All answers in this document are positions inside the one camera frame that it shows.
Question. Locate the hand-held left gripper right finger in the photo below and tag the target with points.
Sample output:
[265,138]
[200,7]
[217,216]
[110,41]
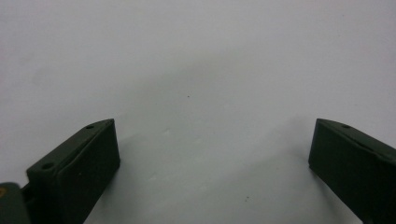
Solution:
[355,165]

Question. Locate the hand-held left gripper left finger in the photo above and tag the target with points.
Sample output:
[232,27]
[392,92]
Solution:
[77,174]

